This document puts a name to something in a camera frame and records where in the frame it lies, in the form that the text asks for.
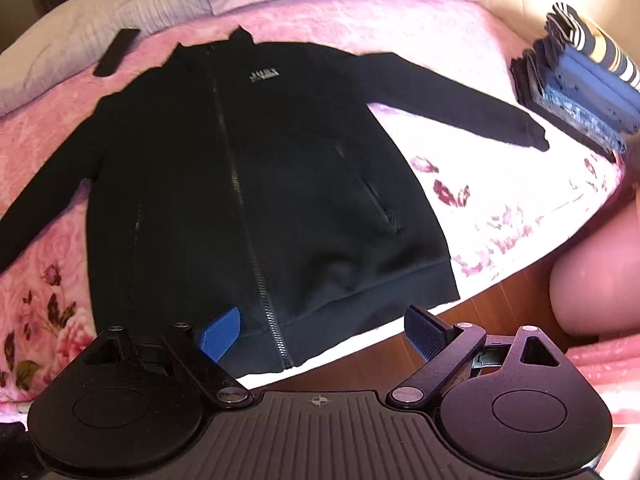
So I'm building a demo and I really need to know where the pink floral blanket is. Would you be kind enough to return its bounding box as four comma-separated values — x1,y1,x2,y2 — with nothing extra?
0,0,626,406

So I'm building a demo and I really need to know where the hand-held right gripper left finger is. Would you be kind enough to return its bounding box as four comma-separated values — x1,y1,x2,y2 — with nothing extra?
80,306,252,408

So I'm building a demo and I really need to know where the stack of folded clothes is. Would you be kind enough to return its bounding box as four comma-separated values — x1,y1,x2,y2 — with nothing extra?
511,2,640,163

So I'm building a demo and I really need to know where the black remote control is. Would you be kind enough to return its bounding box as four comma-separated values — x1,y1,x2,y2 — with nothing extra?
93,29,141,79

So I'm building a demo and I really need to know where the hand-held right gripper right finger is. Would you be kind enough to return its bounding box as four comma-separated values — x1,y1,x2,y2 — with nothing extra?
387,304,562,407

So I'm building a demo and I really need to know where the pink plastic bag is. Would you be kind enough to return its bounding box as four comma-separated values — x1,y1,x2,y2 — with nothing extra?
570,335,640,413

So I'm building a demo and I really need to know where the black zip jacket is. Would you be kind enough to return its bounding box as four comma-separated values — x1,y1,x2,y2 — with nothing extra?
0,27,551,381

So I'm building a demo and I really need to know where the grey pillow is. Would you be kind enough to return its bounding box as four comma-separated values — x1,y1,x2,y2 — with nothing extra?
0,0,213,117

